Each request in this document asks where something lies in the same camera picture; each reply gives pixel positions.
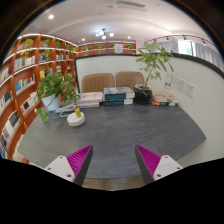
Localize thick book with dark cover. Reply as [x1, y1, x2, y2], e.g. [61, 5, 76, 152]
[103, 86, 136, 101]

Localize ceiling air vent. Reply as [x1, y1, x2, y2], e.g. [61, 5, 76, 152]
[116, 0, 148, 11]

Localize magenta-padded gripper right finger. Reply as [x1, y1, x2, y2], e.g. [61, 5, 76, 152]
[134, 144, 184, 185]

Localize tan leather chair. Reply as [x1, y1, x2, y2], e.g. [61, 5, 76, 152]
[81, 72, 116, 94]
[115, 70, 146, 90]

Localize black track light rail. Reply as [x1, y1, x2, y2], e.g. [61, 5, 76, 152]
[143, 34, 214, 46]

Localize white wall socket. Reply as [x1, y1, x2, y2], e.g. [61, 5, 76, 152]
[176, 77, 186, 93]
[185, 82, 197, 99]

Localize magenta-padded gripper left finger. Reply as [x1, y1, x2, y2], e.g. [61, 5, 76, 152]
[44, 144, 94, 187]

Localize dark blue-spined book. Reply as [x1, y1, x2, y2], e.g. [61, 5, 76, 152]
[102, 98, 134, 107]

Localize thick white book with face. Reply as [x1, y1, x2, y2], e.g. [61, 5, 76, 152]
[77, 91, 104, 103]

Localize thin white book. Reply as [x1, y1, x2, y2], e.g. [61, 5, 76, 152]
[75, 101, 100, 109]

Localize wooden bookshelf unit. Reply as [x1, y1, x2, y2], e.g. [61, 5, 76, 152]
[0, 32, 137, 163]

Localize white curtains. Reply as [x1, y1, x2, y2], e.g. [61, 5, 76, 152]
[153, 39, 224, 71]

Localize round white power strip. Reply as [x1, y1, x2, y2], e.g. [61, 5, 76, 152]
[66, 112, 86, 127]

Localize cluster ceiling lamp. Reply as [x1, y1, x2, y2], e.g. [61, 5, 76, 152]
[94, 28, 115, 41]

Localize tall plant in black pot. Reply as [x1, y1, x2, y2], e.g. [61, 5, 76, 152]
[133, 41, 175, 105]

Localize pothos plant in white pot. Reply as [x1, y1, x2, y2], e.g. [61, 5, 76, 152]
[35, 71, 81, 123]

